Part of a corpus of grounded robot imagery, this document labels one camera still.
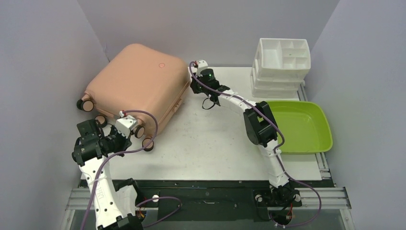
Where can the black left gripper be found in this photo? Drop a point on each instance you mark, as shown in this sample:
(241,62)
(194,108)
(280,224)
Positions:
(126,143)

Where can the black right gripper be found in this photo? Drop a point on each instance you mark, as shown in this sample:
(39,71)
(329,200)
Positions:
(195,80)

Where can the pink hard-shell suitcase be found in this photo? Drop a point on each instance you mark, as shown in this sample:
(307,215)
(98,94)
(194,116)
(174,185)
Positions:
(147,84)

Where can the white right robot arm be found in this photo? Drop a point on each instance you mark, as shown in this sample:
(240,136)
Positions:
(261,130)

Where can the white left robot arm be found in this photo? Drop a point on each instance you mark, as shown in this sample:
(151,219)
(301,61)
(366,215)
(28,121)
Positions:
(91,152)

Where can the white drawer organizer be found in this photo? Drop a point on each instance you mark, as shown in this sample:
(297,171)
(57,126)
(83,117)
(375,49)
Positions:
(279,67)

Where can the green plastic tray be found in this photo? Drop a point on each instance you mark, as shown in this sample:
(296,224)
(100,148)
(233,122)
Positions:
(304,125)

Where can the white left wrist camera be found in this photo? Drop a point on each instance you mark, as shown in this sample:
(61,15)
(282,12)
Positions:
(125,125)

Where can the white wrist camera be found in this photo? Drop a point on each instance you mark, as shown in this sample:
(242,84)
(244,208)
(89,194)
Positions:
(200,65)
(125,125)

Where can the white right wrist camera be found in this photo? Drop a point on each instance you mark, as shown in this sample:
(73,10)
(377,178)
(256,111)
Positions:
(200,65)

